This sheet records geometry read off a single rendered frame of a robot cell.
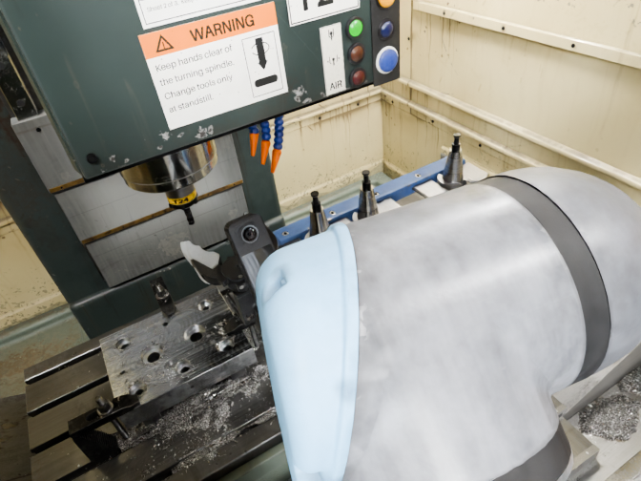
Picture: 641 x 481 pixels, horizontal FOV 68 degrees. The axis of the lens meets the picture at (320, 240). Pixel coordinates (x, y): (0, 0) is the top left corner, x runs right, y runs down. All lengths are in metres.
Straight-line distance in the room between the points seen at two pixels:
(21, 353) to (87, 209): 0.77
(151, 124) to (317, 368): 0.44
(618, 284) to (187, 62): 0.47
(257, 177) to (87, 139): 0.94
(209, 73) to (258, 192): 0.95
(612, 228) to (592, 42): 1.13
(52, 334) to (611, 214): 1.85
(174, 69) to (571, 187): 0.44
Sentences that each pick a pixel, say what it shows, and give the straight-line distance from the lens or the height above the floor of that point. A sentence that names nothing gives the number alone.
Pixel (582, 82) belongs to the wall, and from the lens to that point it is 1.40.
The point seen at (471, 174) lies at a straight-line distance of 1.09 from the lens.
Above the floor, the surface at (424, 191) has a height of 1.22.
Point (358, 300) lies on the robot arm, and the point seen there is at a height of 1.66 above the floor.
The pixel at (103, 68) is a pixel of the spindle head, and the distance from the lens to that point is 0.56.
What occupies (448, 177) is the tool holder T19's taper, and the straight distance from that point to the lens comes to 1.04.
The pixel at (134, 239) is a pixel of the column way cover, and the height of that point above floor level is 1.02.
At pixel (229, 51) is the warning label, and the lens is 0.59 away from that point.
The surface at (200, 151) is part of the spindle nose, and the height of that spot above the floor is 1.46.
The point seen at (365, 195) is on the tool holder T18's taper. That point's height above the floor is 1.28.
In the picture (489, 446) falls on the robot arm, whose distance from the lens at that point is 0.21.
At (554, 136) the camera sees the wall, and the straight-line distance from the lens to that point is 1.49.
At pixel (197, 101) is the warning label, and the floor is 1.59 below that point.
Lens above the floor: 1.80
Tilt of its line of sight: 39 degrees down
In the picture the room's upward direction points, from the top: 8 degrees counter-clockwise
